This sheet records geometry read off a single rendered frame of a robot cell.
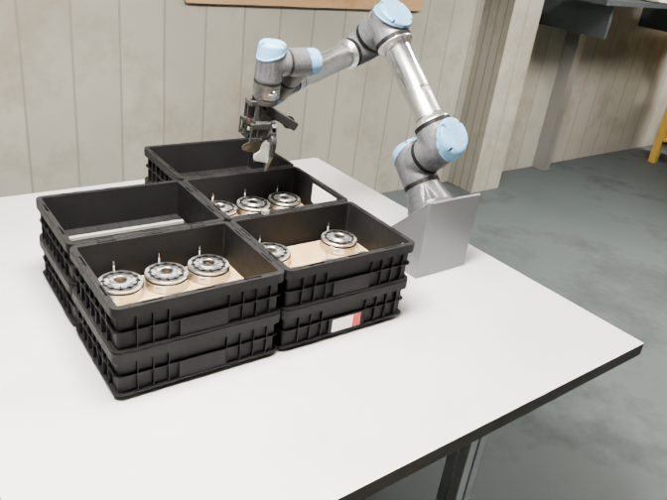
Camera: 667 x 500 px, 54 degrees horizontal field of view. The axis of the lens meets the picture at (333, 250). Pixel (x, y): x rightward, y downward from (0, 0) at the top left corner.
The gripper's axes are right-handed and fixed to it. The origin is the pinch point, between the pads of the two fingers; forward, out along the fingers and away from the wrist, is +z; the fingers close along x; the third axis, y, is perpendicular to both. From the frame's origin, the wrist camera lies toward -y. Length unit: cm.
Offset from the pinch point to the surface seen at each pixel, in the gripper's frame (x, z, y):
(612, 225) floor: -49, 106, -320
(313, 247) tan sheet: 25.8, 14.2, -4.2
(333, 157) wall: -153, 87, -149
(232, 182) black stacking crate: -8.9, 10.5, 3.9
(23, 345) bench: 23, 28, 72
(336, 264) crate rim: 49.0, 2.3, 6.2
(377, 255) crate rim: 49.0, 2.4, -6.4
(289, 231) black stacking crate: 21.3, 10.6, 1.6
